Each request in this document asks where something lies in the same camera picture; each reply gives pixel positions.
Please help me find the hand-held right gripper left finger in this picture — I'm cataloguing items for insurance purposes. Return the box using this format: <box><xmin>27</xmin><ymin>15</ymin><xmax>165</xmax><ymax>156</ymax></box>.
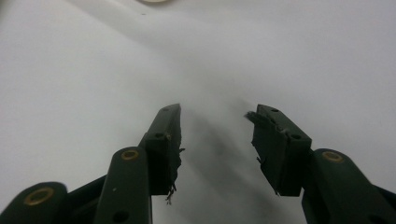
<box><xmin>137</xmin><ymin>103</ymin><xmax>186</xmax><ymax>205</ymax></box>

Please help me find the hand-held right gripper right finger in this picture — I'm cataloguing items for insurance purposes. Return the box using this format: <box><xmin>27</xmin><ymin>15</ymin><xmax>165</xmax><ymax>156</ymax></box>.
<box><xmin>244</xmin><ymin>104</ymin><xmax>313</xmax><ymax>198</ymax></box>

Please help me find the round beige object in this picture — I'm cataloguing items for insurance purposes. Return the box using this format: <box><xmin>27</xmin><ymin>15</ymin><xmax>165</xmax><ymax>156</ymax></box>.
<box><xmin>136</xmin><ymin>0</ymin><xmax>173</xmax><ymax>6</ymax></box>

